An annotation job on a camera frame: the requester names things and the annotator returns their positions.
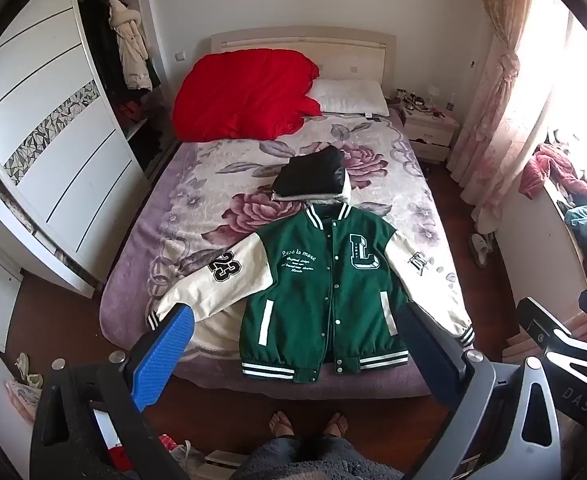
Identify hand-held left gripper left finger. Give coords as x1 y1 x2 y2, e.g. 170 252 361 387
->
30 304 195 480

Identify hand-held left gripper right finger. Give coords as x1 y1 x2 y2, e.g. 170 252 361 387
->
397 302 563 480

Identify green varsity jacket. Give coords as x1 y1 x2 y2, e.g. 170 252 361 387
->
146 202 475 385

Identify dark clothes pile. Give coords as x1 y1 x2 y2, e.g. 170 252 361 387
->
128 120 174 171

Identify red clothes on shelf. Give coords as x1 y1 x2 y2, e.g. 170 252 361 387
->
113 101 146 122

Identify black hanging clothes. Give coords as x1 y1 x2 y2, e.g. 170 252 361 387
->
79 0 124 106

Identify white slipper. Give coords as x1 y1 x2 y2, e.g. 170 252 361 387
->
468 232 495 267

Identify person's right foot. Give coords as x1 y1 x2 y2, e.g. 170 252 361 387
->
323 412 348 438

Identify person's foot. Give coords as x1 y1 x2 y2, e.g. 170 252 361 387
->
269 411 297 441
323 412 348 438

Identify person's left foot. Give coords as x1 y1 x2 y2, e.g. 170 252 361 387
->
269 411 297 441

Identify beige sandal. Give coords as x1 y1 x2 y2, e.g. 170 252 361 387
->
13 352 44 391

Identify pink clothing heap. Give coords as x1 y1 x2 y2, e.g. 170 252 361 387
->
518 142 587 200

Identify person's grey fleece clothing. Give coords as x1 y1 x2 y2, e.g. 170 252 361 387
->
233 432 404 480

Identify pink floral curtain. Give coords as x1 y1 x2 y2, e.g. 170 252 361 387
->
453 0 574 233

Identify black folded garment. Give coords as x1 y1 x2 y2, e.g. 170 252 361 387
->
272 146 349 206

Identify cream nightstand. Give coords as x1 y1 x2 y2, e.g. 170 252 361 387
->
401 105 460 163

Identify clutter of small bottles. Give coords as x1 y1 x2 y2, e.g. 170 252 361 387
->
396 87 457 117

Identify white sliding door wardrobe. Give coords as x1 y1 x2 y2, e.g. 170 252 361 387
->
0 0 181 361

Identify red blanket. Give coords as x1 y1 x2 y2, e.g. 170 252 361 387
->
172 49 323 142

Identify white pillow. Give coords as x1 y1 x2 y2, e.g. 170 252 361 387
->
309 78 390 117

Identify beige hanging coat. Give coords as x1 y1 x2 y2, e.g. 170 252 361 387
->
108 0 151 92

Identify cream wooden bed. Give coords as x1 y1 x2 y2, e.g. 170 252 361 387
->
210 27 398 96

